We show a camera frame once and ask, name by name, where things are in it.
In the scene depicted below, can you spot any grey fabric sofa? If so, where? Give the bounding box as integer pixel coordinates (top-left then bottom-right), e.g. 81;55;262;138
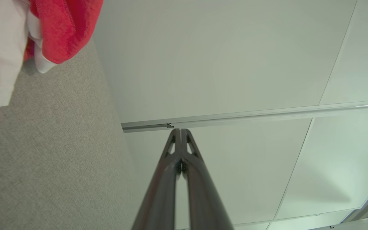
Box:
0;38;143;230

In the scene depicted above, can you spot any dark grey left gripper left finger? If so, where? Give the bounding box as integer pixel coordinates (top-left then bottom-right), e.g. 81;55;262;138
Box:
132;129;181;230

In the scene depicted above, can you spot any red white basketball jersey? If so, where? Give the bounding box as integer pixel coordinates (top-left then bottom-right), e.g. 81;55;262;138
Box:
0;0;104;110

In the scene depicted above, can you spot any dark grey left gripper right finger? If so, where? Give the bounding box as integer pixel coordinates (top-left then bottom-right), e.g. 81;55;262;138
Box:
181;129;234;230

